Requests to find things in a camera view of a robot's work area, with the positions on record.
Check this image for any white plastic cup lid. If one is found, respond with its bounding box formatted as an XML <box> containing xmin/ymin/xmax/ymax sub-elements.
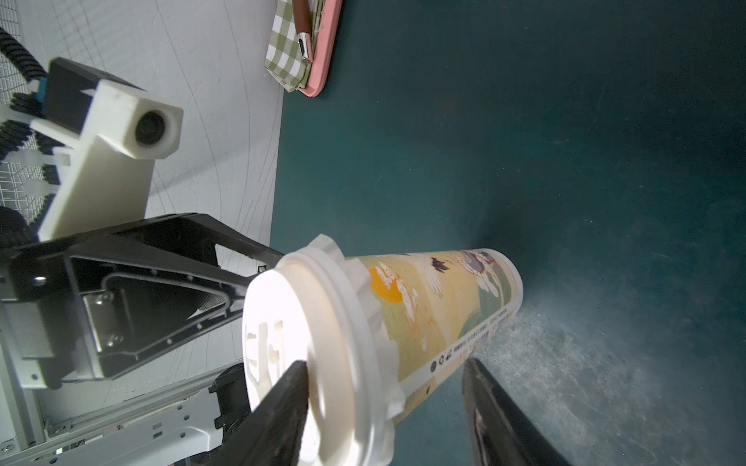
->
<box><xmin>242</xmin><ymin>247</ymin><xmax>405</xmax><ymax>465</ymax></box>

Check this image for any printed paper milk tea cup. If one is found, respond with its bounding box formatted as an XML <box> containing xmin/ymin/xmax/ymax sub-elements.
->
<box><xmin>361</xmin><ymin>249</ymin><xmax>524</xmax><ymax>423</ymax></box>

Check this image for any green checkered cloth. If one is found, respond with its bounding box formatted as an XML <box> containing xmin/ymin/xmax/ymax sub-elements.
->
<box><xmin>264</xmin><ymin>0</ymin><xmax>312</xmax><ymax>96</ymax></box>

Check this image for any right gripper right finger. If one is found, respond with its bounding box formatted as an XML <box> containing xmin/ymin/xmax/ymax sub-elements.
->
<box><xmin>462</xmin><ymin>357</ymin><xmax>569</xmax><ymax>466</ymax></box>

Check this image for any wooden handled spatula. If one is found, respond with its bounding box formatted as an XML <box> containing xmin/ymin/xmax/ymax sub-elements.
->
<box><xmin>291</xmin><ymin>0</ymin><xmax>314</xmax><ymax>63</ymax></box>

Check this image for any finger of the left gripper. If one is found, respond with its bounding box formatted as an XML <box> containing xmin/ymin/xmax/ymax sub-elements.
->
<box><xmin>104</xmin><ymin>213</ymin><xmax>283</xmax><ymax>280</ymax></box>

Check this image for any pink tray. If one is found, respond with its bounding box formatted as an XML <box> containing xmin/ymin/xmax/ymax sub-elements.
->
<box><xmin>300</xmin><ymin>0</ymin><xmax>343</xmax><ymax>97</ymax></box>

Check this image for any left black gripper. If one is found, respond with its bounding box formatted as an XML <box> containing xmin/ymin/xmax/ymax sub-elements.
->
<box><xmin>1</xmin><ymin>244</ymin><xmax>254</xmax><ymax>389</ymax></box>

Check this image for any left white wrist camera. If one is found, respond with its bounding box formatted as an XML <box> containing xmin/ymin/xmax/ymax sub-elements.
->
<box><xmin>31</xmin><ymin>57</ymin><xmax>184</xmax><ymax>241</ymax></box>

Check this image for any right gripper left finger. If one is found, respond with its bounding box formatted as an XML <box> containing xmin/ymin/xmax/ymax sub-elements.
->
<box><xmin>208</xmin><ymin>360</ymin><xmax>309</xmax><ymax>465</ymax></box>

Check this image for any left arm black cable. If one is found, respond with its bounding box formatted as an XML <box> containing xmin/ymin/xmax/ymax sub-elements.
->
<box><xmin>0</xmin><ymin>25</ymin><xmax>65</xmax><ymax>246</ymax></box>

